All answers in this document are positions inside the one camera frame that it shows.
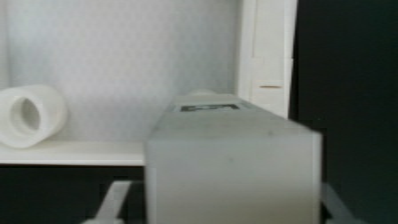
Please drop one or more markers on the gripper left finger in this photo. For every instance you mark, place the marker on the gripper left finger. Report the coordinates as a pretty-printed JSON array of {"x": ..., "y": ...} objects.
[{"x": 123, "y": 205}]

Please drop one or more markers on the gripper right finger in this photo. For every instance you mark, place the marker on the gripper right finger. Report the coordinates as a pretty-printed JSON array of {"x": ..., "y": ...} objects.
[{"x": 341, "y": 216}]

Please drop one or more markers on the white desk top tray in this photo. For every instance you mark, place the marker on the white desk top tray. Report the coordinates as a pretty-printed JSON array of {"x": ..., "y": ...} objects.
[{"x": 126, "y": 51}]

